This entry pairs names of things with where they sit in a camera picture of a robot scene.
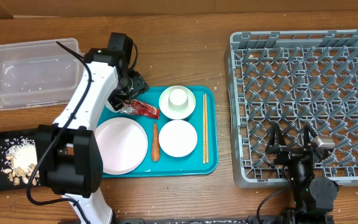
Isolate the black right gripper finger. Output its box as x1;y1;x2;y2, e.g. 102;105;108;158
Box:
303;124;317;149
265;123;287;153

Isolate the red snack wrapper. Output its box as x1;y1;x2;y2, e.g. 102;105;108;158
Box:
119;100;160;119

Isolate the white cup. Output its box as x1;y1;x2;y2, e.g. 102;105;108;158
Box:
168;88;188;107

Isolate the large white plate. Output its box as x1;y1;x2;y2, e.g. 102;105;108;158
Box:
95;117;149;175

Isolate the wooden chopstick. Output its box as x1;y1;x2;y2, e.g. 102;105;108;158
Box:
205;94;209;164
203;94;206;164

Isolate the white napkin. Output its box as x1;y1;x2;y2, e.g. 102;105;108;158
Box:
105;101;122;113

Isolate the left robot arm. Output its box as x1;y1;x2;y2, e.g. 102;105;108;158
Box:
29;32;149;223

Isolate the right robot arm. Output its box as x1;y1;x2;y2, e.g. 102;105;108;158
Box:
256;123;339;223

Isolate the grey dishwasher rack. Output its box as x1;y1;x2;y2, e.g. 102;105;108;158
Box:
224;30;358;188

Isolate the black waste tray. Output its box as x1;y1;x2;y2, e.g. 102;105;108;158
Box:
0;129;37;191

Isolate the orange carrot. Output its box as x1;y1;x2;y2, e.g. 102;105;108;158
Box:
151;123;160;162

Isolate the teal plastic tray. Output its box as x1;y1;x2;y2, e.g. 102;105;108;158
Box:
98;86;219;178

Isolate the clear plastic bin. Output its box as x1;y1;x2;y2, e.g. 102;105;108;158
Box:
0;38;84;110

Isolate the food scraps pile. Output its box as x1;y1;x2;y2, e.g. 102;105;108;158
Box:
0;136;37;186

